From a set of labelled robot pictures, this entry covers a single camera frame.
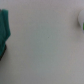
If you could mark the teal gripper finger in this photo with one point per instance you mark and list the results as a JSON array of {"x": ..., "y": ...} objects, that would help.
[{"x": 4, "y": 31}]

